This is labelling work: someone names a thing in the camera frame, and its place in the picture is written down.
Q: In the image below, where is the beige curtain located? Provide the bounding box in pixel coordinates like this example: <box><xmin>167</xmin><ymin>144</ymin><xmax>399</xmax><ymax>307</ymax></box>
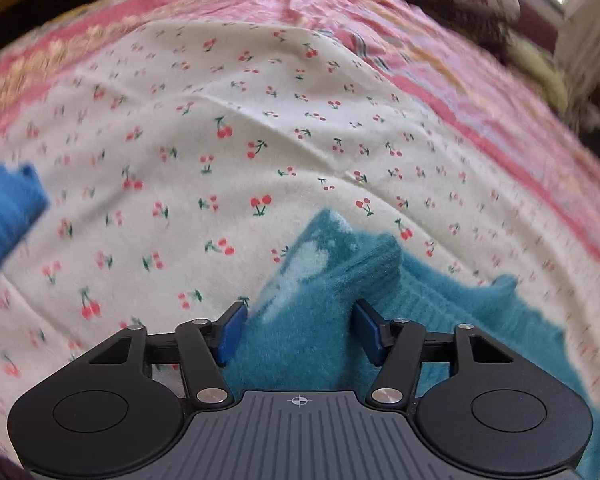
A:
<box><xmin>554</xmin><ymin>0</ymin><xmax>600</xmax><ymax>107</ymax></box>

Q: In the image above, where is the olive green pillow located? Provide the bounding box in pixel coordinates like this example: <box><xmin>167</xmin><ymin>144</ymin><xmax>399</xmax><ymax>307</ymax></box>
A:
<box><xmin>504</xmin><ymin>34</ymin><xmax>572</xmax><ymax>107</ymax></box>

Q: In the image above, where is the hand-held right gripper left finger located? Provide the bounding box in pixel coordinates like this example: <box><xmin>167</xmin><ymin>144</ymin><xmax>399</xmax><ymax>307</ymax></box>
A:
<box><xmin>87</xmin><ymin>299</ymin><xmax>249</xmax><ymax>407</ymax></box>

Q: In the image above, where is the teal fuzzy sweater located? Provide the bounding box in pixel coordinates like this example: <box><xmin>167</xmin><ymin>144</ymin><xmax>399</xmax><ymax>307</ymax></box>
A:
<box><xmin>222</xmin><ymin>208</ymin><xmax>600</xmax><ymax>480</ymax></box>

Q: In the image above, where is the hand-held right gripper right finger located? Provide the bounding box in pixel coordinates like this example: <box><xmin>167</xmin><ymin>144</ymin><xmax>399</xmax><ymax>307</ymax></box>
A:
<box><xmin>353</xmin><ymin>298</ymin><xmax>516</xmax><ymax>407</ymax></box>

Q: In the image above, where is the cherry print bed sheet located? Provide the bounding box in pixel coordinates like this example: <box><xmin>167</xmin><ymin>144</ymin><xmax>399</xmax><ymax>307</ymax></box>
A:
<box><xmin>0</xmin><ymin>12</ymin><xmax>600</xmax><ymax>461</ymax></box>

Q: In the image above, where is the pink floral quilt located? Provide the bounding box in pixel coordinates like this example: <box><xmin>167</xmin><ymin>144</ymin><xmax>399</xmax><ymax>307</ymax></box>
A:
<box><xmin>0</xmin><ymin>0</ymin><xmax>600</xmax><ymax>273</ymax></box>

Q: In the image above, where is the blue knit garment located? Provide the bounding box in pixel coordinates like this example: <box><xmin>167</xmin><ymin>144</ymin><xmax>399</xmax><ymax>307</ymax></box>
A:
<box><xmin>0</xmin><ymin>162</ymin><xmax>52</xmax><ymax>312</ymax></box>

